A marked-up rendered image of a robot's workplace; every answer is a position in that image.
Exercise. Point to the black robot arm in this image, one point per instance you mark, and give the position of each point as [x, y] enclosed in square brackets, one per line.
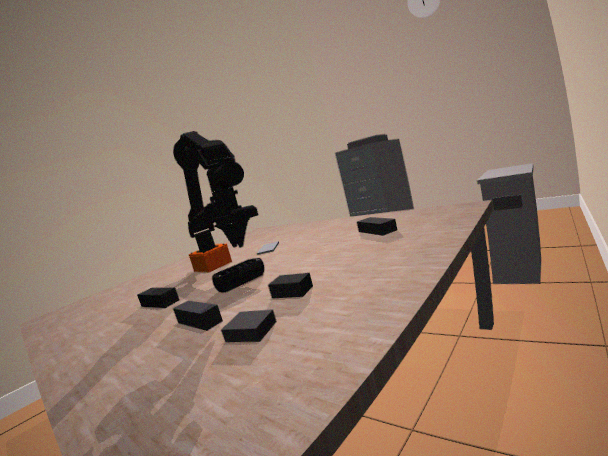
[223, 172]

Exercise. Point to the dark grey controller unit with label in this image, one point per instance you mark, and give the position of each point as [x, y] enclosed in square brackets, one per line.
[237, 275]

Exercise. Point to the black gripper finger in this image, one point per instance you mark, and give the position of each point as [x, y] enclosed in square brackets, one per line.
[238, 229]
[228, 233]

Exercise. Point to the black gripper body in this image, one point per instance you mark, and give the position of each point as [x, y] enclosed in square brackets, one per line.
[235, 212]

